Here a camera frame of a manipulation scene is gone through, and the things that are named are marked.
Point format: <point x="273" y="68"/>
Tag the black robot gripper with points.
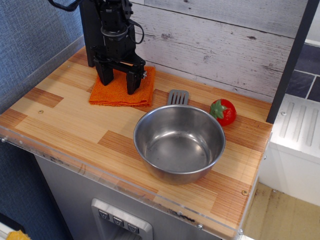
<point x="119" y="52"/>

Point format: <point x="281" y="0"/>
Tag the orange cloth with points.
<point x="115" y="93"/>

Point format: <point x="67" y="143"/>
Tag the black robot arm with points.
<point x="115" y="16"/>

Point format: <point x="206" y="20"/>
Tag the stainless steel pot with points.
<point x="179" y="144"/>

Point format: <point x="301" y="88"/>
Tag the grey slotted spatula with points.
<point x="178" y="97"/>

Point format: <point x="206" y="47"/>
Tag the red toy strawberry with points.
<point x="223" y="111"/>

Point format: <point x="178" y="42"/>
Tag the grey control panel with buttons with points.
<point x="116" y="224"/>

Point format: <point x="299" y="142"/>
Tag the yellow object bottom left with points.
<point x="17" y="235"/>

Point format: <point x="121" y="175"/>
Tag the white ribbed cabinet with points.
<point x="291" y="162"/>

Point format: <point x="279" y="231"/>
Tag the dark grey right post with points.
<point x="299" y="41"/>

